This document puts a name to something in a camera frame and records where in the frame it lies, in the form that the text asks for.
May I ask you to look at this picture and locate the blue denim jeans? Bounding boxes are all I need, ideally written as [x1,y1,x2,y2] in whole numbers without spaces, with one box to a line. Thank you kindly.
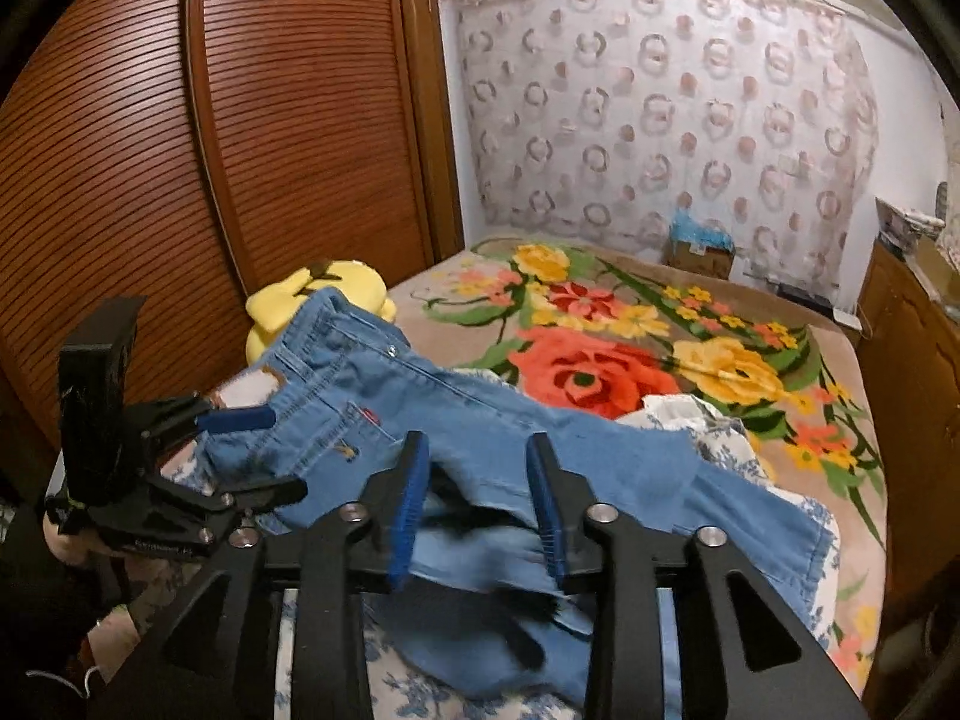
[195,289,836,706]

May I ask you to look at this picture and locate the blue floral white quilt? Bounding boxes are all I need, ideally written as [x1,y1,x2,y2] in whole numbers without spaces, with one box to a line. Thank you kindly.
[159,365,842,720]

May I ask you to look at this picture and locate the yellow plush toy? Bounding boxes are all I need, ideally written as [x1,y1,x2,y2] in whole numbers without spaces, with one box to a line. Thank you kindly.
[244,258,399,366]

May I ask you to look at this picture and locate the floral bed blanket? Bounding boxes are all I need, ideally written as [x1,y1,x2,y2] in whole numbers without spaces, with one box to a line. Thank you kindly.
[389,238,887,691]

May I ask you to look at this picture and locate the brown louvered wardrobe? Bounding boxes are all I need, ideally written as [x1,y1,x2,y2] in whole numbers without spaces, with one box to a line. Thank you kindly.
[2,0,464,502]

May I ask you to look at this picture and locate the cardboard box with blue cloth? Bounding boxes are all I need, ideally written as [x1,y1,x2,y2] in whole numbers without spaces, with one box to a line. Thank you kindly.
[664,210,737,280]

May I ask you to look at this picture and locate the wooden sideboard cabinet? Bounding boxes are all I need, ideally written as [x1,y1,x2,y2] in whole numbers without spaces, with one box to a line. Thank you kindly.
[856,242,958,718]

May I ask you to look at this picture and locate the patterned lace curtain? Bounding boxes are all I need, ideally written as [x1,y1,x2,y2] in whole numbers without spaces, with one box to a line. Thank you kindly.
[449,0,878,298]

